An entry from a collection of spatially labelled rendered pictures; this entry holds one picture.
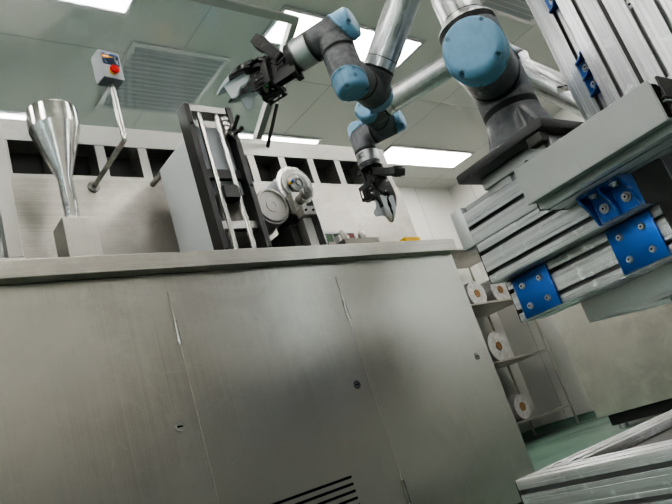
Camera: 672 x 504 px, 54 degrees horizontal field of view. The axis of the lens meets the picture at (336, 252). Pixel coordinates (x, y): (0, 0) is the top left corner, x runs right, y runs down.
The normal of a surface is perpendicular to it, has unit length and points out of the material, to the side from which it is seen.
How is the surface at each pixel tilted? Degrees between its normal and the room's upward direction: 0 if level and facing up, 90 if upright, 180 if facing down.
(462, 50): 98
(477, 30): 98
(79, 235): 90
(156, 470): 90
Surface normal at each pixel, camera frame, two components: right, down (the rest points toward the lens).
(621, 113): -0.78, 0.06
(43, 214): 0.58, -0.42
